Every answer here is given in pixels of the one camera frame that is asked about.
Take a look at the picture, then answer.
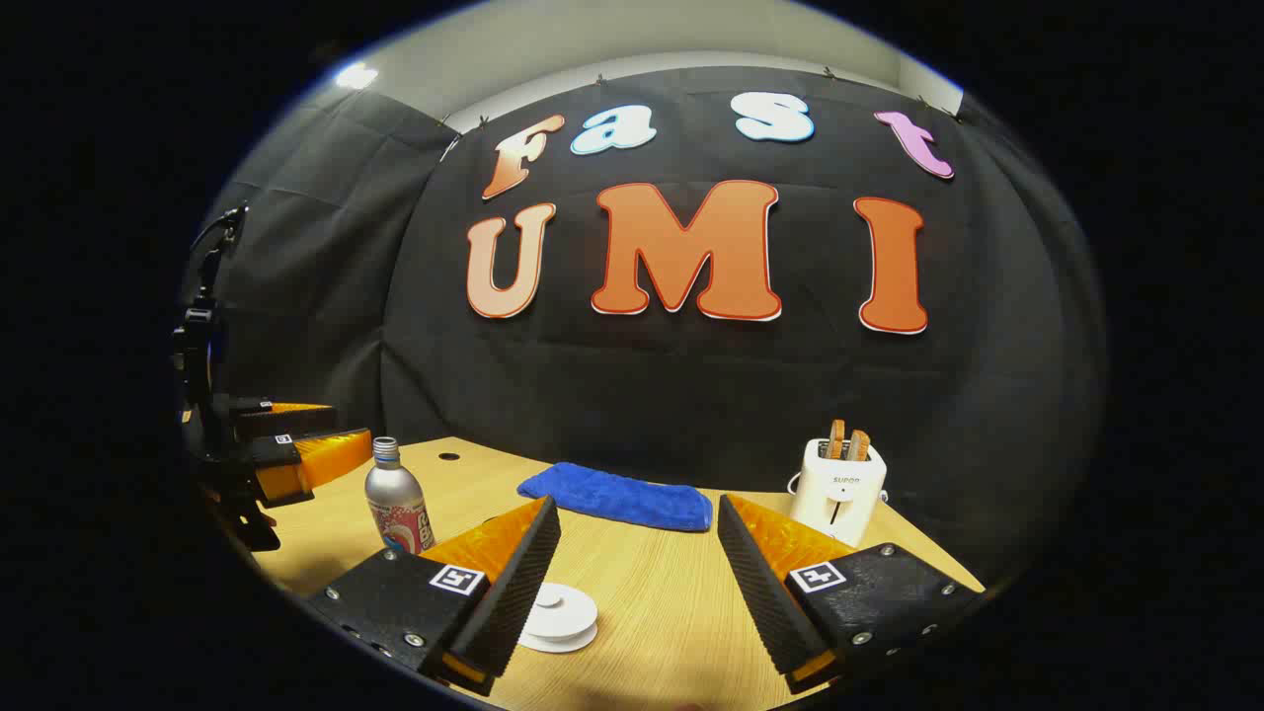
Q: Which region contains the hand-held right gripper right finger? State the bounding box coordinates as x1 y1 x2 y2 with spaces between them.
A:
717 494 987 695

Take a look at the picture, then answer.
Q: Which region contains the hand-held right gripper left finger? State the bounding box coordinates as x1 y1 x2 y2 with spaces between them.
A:
308 496 562 697

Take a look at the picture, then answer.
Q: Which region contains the white teacup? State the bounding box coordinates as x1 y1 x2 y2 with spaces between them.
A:
520 597 599 638

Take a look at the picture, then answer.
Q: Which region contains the silver water bottle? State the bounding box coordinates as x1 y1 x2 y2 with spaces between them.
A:
364 437 436 556

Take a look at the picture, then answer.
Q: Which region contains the white saucer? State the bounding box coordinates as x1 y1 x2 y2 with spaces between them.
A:
517 624 599 654

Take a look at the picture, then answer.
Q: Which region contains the white toaster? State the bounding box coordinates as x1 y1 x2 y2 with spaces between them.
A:
790 437 888 547

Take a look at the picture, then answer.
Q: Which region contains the blue towel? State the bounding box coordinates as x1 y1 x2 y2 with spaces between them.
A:
517 462 714 533

